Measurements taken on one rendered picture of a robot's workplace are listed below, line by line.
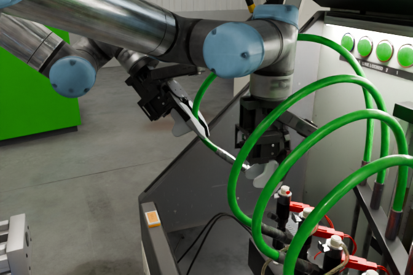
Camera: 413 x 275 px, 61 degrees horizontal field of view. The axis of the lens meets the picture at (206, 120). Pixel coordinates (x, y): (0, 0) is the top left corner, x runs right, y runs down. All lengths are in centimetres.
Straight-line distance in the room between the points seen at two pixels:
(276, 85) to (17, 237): 65
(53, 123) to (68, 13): 359
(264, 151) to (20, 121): 347
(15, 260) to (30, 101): 308
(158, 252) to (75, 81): 43
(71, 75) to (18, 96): 322
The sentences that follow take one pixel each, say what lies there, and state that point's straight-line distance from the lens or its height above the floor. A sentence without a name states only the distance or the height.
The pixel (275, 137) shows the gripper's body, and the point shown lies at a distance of 63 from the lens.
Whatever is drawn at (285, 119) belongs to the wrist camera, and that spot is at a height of 129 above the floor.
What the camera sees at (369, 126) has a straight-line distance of 80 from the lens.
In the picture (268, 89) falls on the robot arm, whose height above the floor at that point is 135.
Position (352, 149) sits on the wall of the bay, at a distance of 100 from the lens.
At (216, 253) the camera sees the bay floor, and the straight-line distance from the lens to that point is 103.
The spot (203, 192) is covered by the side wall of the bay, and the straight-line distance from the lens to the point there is 105.
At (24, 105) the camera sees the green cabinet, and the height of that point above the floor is 39.
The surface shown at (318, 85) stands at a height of 137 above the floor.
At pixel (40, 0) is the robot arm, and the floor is 150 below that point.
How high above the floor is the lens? 152
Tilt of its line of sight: 21 degrees down
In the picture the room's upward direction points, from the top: straight up
